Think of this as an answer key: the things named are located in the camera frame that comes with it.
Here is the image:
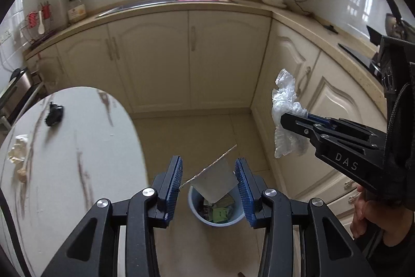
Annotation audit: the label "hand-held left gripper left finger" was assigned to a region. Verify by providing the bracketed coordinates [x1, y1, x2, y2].
[40, 155, 183, 277]

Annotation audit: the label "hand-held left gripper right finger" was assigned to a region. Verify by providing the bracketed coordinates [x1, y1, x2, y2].
[234, 158, 378, 277]

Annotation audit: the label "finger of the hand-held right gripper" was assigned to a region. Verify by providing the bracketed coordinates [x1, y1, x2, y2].
[306, 112, 386, 148]
[280, 112, 325, 148]

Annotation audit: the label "white cardboard piece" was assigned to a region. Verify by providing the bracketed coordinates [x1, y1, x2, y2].
[179, 145, 239, 204]

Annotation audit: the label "blue plastic bin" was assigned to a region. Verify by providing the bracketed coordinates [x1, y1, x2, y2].
[188, 185, 246, 227]

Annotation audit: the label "clear plastic wrap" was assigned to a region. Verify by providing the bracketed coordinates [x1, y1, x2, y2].
[272, 68, 310, 159]

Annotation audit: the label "person's right forearm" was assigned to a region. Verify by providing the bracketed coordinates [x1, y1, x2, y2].
[366, 209, 415, 277]

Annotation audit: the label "person's right hand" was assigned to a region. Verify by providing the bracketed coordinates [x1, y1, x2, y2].
[351, 184, 406, 239]

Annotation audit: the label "black cooktop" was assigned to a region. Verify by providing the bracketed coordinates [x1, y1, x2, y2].
[338, 43, 384, 78]

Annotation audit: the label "cream kitchen cabinets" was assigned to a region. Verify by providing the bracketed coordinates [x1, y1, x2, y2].
[24, 3, 388, 222]

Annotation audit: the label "small black object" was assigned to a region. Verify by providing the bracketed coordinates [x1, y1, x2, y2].
[45, 103, 64, 127]

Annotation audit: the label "small tan scrap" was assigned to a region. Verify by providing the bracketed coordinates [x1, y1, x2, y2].
[16, 160, 28, 183]

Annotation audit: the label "crumpled white tissue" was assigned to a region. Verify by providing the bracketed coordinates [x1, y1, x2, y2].
[7, 134, 29, 166]

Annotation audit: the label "silver countertop appliance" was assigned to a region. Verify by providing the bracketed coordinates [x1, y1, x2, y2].
[0, 67, 44, 131]

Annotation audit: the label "steel kitchen sink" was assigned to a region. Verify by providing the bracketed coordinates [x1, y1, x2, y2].
[96, 0, 182, 18]

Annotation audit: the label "yellow label jar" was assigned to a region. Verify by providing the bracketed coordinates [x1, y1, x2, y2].
[67, 0, 87, 25]

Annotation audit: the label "black power cable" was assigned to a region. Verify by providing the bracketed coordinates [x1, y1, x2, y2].
[293, 0, 314, 16]

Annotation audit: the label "red wire utensil holder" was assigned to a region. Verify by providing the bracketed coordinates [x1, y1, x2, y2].
[19, 1, 56, 49]

